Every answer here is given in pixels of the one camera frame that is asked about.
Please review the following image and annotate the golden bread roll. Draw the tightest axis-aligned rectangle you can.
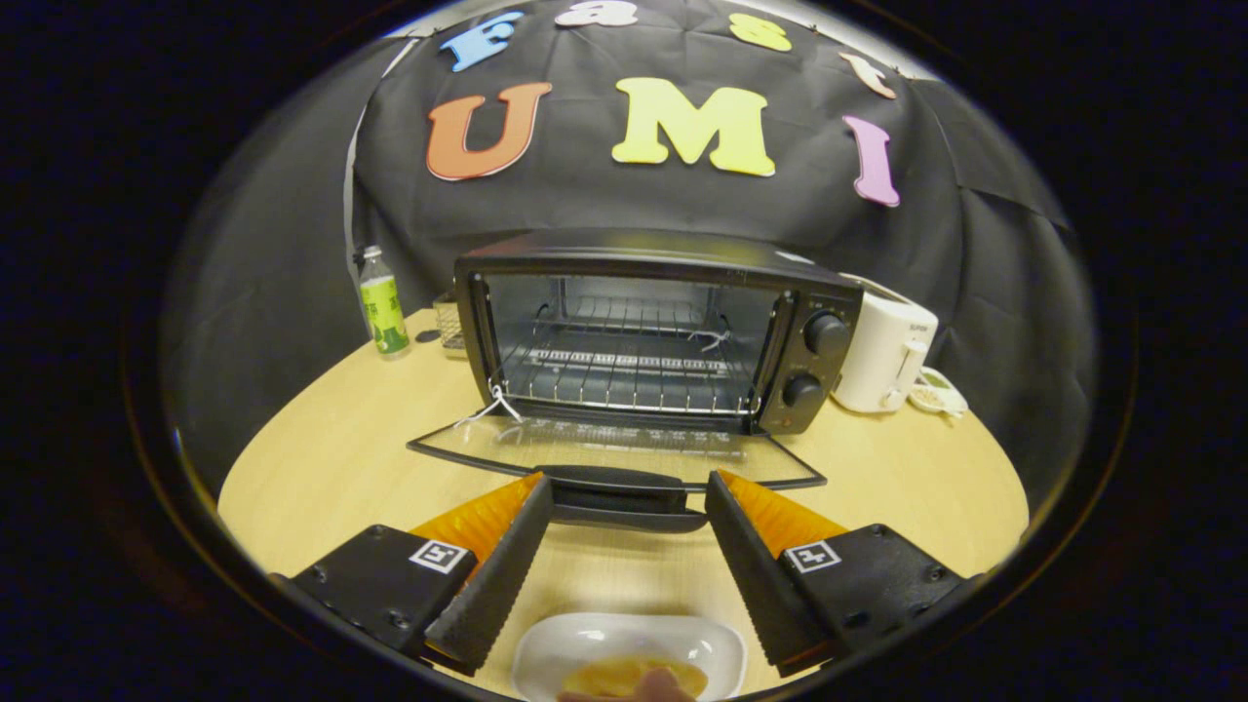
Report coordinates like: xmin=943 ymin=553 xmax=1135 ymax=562
xmin=563 ymin=657 xmax=710 ymax=699

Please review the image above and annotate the white pop-up toaster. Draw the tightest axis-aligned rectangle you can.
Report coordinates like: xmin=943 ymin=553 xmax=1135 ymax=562
xmin=832 ymin=275 xmax=939 ymax=414

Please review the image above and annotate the white divided snack dish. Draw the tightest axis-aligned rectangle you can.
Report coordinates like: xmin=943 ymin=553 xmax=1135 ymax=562
xmin=909 ymin=368 xmax=969 ymax=420

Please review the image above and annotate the white plate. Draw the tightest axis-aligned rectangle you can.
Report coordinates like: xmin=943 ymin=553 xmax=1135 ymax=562
xmin=512 ymin=612 xmax=748 ymax=702

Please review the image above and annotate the black backdrop cloth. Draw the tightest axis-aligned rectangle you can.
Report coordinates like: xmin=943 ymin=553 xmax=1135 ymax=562
xmin=166 ymin=0 xmax=1098 ymax=508

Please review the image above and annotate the black toaster oven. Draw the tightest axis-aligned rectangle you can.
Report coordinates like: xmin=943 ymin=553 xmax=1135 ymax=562
xmin=408 ymin=229 xmax=864 ymax=534

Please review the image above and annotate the green label drink bottle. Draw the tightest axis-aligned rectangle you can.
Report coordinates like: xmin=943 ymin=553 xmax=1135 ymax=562
xmin=353 ymin=246 xmax=412 ymax=360

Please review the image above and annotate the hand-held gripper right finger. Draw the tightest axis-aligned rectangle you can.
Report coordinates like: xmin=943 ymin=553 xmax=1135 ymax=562
xmin=704 ymin=470 xmax=986 ymax=680

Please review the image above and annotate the small clear container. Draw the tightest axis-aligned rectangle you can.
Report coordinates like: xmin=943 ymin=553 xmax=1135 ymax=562
xmin=434 ymin=291 xmax=469 ymax=358

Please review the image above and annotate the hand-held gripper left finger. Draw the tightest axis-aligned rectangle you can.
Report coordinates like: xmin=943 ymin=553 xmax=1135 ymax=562
xmin=283 ymin=473 xmax=555 ymax=676

